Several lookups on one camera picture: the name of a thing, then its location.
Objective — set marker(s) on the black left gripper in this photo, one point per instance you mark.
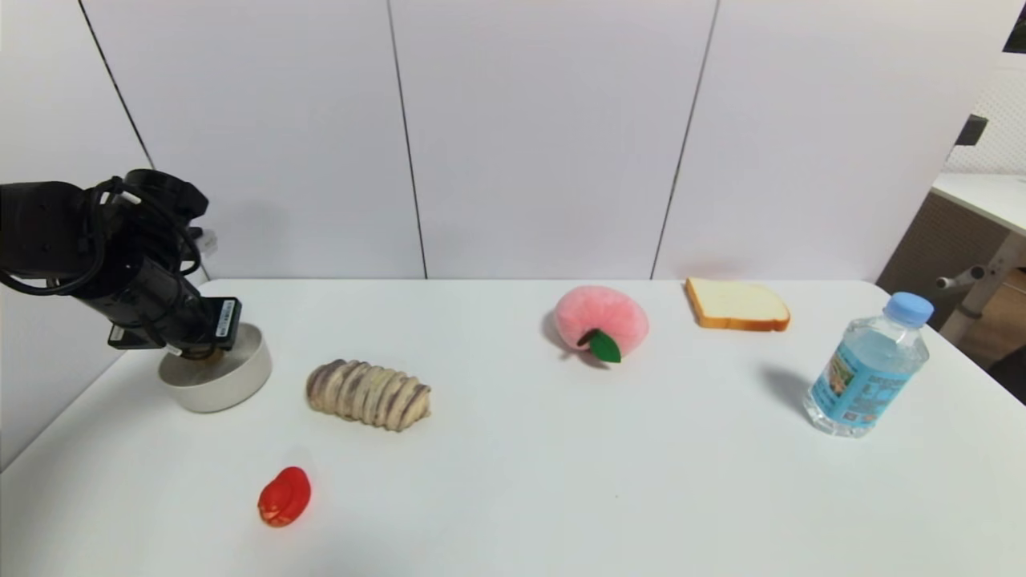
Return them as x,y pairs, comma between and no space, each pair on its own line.
215,324

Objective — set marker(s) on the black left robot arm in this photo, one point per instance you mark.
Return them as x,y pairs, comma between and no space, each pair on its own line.
40,224

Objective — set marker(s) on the white bowl with brown inside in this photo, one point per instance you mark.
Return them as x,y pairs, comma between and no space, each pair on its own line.
228,381

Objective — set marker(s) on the striped bread roll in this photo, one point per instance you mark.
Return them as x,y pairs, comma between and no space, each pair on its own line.
369,394

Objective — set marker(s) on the red toy pepper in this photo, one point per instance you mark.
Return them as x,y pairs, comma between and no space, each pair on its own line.
284,497

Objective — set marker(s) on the pink plush peach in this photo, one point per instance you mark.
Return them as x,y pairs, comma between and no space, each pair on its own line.
601,312

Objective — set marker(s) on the toast bread slice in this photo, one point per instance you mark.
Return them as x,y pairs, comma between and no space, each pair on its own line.
733,304

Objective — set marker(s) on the water bottle with blue label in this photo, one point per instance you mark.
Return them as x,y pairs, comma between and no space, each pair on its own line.
866,377

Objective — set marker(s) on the brown perforated panel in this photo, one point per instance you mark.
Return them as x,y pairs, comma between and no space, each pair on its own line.
934,240

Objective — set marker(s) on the white side table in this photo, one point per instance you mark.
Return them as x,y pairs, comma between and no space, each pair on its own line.
982,200

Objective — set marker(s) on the small black box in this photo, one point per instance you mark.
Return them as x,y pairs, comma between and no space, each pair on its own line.
971,130

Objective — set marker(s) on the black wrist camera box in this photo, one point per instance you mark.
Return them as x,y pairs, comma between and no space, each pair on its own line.
224,320

